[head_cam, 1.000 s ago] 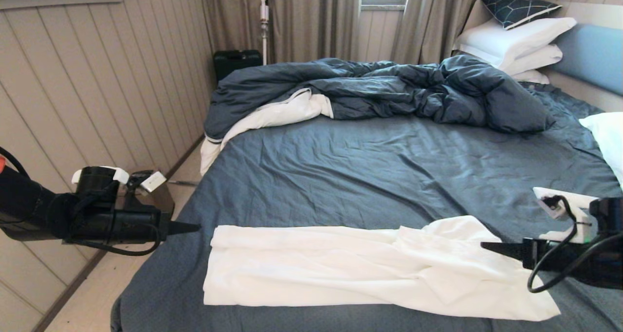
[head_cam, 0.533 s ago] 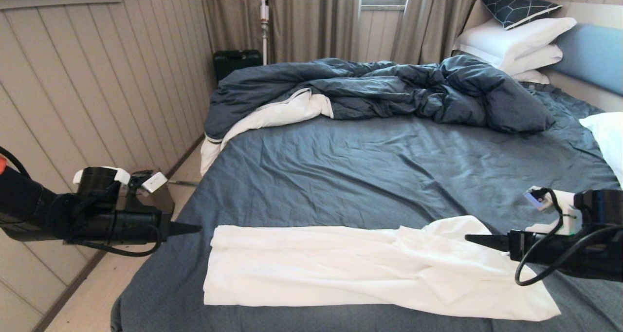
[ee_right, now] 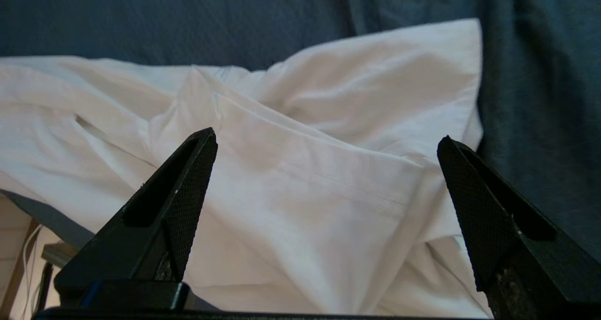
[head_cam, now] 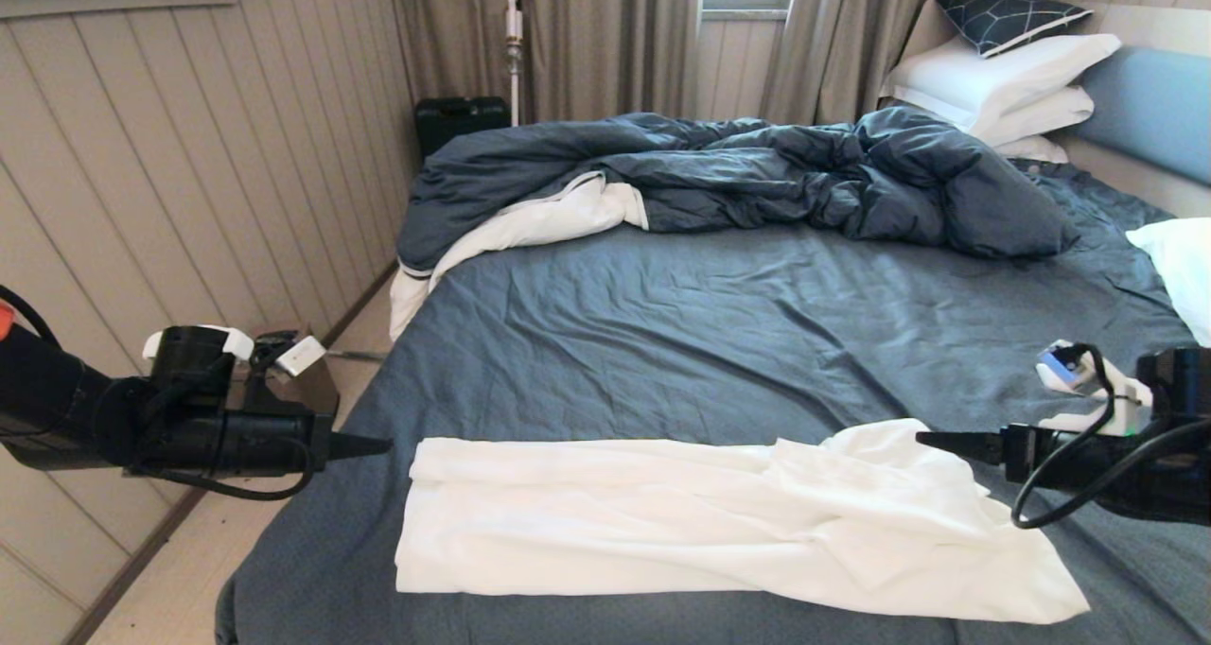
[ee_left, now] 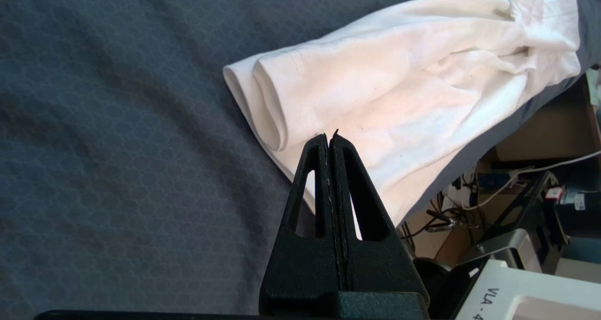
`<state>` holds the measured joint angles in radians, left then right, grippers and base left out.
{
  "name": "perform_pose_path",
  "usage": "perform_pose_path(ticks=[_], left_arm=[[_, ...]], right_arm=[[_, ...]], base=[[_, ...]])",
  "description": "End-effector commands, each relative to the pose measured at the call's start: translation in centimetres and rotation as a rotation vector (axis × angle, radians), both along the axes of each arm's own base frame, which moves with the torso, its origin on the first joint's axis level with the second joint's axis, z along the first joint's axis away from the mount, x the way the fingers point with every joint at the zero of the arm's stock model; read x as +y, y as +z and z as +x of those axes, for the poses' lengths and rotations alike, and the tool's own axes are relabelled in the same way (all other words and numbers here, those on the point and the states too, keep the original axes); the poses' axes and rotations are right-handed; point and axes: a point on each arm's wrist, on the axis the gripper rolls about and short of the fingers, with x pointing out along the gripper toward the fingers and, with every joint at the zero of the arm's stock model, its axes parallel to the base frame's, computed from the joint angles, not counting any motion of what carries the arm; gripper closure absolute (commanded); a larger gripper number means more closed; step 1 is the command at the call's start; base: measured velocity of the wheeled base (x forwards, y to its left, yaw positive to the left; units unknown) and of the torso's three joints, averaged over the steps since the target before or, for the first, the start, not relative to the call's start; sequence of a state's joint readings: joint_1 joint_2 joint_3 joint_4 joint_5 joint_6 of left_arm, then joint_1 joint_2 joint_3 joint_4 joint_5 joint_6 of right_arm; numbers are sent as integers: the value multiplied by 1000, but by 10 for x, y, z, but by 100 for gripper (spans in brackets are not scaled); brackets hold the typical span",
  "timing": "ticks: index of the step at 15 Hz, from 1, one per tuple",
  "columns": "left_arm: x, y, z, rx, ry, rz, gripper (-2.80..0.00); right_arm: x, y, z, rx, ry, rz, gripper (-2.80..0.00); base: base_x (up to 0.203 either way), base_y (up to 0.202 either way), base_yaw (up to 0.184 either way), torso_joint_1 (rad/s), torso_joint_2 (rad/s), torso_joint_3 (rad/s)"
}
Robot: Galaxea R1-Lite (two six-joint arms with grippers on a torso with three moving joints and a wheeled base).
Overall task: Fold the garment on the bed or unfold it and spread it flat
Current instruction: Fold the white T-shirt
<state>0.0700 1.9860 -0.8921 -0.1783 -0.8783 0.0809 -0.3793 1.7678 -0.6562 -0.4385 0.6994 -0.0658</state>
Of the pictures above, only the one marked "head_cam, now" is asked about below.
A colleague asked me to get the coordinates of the white t-shirt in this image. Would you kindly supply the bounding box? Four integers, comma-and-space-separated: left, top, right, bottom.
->
395, 418, 1091, 625

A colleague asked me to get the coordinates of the beige trash bin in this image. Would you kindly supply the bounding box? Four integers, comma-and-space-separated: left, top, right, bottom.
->
241, 326, 340, 419

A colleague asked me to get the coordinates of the white pillow without stack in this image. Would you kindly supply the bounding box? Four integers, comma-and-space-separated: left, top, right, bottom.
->
1126, 217, 1211, 348

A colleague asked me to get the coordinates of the blue patterned bed sheet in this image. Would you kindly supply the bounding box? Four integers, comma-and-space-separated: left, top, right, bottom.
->
216, 158, 1211, 645

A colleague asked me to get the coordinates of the flat white pillow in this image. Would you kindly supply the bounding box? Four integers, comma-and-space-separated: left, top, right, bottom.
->
993, 134, 1070, 164

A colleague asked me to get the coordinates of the medium white pillow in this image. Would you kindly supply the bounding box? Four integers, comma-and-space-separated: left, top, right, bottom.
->
974, 84, 1097, 147

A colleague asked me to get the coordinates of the black suitcase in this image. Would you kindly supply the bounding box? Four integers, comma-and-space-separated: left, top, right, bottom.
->
414, 95, 512, 159

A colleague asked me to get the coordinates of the blue duvet with white lining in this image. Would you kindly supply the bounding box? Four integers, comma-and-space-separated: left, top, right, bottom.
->
390, 106, 1082, 343

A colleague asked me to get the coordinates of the blue padded headboard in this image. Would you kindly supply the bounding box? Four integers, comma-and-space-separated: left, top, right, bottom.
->
1074, 44, 1211, 187

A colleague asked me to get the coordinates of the large white pillow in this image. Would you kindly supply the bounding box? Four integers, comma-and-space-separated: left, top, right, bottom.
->
880, 30, 1125, 135

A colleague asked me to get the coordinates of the narrow beige curtain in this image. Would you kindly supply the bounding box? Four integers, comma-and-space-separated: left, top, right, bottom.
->
760, 0, 994, 126

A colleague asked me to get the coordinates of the dark geometric patterned cushion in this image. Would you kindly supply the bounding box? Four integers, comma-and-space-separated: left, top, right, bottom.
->
935, 0, 1096, 58

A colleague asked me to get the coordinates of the white stick vacuum cleaner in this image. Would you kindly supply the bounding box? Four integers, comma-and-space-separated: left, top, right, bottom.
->
504, 0, 524, 126

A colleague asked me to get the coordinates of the wide beige curtain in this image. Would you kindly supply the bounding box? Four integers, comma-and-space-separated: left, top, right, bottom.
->
383, 0, 703, 126

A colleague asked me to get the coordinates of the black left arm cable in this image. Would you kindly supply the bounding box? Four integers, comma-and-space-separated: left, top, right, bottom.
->
0, 286, 318, 502

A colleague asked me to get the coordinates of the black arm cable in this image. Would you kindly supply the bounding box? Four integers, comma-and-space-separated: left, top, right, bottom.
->
1010, 344, 1211, 531
0, 286, 318, 502

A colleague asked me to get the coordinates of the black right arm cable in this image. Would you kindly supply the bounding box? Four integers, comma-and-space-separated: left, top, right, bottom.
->
1010, 344, 1211, 531

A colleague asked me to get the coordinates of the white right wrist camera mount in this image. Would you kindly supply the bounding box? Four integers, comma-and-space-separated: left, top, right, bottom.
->
1034, 340, 1155, 436

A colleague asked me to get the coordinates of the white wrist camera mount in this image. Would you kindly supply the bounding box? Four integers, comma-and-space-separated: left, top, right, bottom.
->
1034, 340, 1155, 436
142, 325, 327, 379

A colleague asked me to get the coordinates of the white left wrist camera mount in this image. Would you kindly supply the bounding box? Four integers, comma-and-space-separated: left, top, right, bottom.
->
142, 325, 327, 379

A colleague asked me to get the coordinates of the beige upholstered bed frame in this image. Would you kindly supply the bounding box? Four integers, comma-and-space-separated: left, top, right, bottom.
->
1058, 132, 1211, 218

